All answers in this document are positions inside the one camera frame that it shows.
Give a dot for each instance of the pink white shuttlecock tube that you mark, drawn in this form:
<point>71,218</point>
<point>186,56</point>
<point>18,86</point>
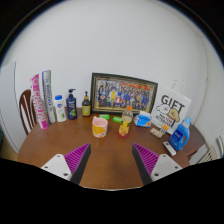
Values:
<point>39,103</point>

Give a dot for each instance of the flat candy packet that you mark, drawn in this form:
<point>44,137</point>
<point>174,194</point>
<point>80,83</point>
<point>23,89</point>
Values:
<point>156,133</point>

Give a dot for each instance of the orange-capped juice bottle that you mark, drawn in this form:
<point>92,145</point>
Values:
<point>125,123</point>

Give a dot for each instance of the tall white cabinet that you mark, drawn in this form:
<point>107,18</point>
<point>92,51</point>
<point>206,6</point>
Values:
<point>8,106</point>

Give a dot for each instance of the white blue-capped bottle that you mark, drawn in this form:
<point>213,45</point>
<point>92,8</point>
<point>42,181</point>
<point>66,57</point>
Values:
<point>60,111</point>

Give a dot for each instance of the round red coaster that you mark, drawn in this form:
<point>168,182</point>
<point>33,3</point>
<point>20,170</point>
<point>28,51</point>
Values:
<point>120,136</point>

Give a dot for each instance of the brown wooden chair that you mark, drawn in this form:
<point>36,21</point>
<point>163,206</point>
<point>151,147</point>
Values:
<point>24,113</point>

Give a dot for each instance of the dark blue pump bottle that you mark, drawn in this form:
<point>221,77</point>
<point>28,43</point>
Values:
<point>71,108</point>

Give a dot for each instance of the white printed gift bag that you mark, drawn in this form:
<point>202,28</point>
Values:
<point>171,103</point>

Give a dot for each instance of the framed group picture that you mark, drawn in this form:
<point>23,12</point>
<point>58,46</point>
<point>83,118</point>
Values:
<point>123,94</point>

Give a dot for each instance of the small green packet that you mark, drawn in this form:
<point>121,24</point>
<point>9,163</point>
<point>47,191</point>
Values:
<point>104,116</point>
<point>117,119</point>

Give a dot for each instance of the white blue shuttlecock tube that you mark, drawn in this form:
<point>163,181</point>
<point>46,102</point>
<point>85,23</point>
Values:
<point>49,96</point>

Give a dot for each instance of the colourful puzzle cube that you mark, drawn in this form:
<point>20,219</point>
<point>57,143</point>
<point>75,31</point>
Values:
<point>164,129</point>

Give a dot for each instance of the blue tissue pack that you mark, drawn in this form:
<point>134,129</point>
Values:
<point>143,120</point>

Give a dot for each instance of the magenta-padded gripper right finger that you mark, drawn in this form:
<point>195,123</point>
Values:
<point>146,156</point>

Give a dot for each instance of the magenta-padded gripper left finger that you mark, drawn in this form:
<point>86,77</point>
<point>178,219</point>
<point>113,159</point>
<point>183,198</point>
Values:
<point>77,156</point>

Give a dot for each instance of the blue detergent bottle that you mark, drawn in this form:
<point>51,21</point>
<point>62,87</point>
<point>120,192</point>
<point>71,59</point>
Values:
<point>179,136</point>

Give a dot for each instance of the white remote control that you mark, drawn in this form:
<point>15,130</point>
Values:
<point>169,148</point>

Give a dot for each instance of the white radiator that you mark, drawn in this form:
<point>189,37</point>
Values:
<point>209,154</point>

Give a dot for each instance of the amber pump bottle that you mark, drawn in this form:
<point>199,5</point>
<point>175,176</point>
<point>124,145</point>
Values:
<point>86,108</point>

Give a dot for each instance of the pink yellow patterned mug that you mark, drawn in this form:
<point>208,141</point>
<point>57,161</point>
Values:
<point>99,128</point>

